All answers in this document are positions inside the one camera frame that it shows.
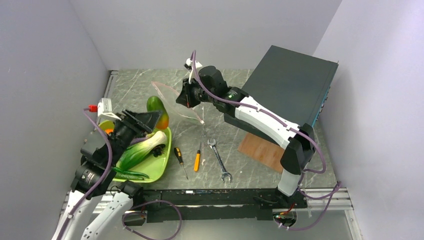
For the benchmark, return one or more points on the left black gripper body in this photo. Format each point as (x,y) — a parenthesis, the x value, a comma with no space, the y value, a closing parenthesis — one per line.
(126,130)

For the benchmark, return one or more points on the black yellow screwdriver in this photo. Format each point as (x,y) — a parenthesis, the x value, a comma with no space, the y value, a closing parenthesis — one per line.
(179,157)

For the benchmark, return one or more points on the brown wooden board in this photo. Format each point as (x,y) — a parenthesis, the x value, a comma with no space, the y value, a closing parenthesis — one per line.
(263,151)

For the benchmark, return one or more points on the dark green cucumber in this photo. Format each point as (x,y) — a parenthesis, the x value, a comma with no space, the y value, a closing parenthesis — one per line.
(129,175)

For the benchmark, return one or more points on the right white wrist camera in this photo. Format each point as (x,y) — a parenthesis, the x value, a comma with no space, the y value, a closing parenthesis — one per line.
(188,65)

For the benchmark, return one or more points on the purple eggplant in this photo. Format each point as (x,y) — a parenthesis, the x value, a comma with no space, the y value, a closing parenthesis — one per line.
(138,140)

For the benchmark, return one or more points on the clear zip top bag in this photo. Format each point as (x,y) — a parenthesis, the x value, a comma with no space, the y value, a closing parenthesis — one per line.
(168,95)

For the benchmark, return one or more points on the black grape bunch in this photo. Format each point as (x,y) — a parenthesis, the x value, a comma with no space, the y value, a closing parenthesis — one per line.
(158,150)

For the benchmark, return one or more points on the orange fruit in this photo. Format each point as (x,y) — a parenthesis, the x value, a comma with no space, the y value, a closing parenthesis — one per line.
(109,130)

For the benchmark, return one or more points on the green orange mango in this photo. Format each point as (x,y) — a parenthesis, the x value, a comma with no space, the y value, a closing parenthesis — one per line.
(154,103)

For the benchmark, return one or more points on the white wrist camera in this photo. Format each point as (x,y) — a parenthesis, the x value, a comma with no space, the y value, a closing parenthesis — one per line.
(188,65)
(104,110)

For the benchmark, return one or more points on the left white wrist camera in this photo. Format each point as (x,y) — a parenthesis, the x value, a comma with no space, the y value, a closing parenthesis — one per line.
(104,110)

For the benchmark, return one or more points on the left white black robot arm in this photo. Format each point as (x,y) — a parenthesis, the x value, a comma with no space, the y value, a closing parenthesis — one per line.
(92,178)

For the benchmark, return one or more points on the green plastic tray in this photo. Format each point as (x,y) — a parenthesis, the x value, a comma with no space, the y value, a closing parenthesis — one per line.
(155,162)

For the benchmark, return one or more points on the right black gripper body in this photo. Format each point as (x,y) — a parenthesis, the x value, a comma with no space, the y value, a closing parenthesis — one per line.
(198,92)

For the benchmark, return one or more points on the silver open-end wrench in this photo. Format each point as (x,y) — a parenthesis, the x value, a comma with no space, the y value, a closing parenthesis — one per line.
(225,175)

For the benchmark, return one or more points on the green bok choy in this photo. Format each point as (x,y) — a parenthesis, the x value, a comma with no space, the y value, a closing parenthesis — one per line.
(137,153)

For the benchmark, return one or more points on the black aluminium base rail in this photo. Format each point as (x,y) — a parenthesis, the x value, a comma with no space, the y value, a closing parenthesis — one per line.
(158,205)

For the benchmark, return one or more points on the large dark grey box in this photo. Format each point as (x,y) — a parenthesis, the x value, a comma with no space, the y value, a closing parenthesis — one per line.
(292,85)

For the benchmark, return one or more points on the orange utility knife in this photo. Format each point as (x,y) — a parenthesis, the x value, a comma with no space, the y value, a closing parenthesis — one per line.
(197,158)

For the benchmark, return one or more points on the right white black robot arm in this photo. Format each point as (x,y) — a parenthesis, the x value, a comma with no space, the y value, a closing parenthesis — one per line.
(208,86)

